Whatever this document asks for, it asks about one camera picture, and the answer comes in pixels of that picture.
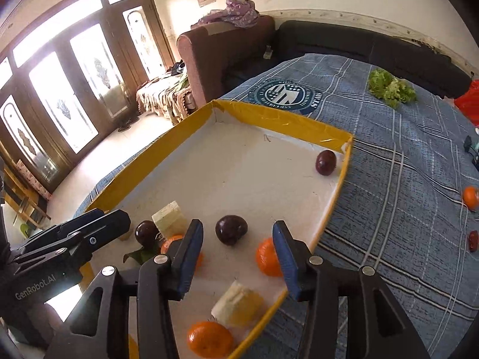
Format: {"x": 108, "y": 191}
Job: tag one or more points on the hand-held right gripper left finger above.
{"x": 187, "y": 261}

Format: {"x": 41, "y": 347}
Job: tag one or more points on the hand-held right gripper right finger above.
{"x": 288, "y": 265}

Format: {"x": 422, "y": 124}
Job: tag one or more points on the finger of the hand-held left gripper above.
{"x": 88, "y": 217}
{"x": 108, "y": 224}

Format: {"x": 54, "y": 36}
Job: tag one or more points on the orange with green leaves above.
{"x": 169, "y": 243}

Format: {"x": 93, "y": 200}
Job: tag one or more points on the dark purple plum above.
{"x": 146, "y": 232}
{"x": 325, "y": 162}
{"x": 231, "y": 230}

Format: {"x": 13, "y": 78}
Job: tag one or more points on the cream sponge cake piece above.
{"x": 237, "y": 304}
{"x": 170, "y": 218}

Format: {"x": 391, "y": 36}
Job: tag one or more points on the yellow cardboard tray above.
{"x": 243, "y": 164}

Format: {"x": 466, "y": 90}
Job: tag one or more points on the wooden chair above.
{"x": 22, "y": 204}

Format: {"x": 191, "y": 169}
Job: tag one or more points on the door mat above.
{"x": 129, "y": 123}

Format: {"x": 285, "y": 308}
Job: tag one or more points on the wooden glass door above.
{"x": 75, "y": 82}

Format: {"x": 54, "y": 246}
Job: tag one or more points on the patterned sofa cover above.
{"x": 161, "y": 96}

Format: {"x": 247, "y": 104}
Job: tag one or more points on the brown armchair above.
{"x": 209, "y": 60}

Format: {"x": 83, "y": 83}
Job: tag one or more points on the green lettuce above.
{"x": 391, "y": 88}

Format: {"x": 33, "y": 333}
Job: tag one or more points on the small black object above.
{"x": 467, "y": 144}

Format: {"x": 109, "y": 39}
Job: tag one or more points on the black sofa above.
{"x": 355, "y": 48}

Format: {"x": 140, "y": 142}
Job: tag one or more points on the purple floral cloth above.
{"x": 232, "y": 13}

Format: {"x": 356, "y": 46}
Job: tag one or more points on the red plastic bag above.
{"x": 469, "y": 101}

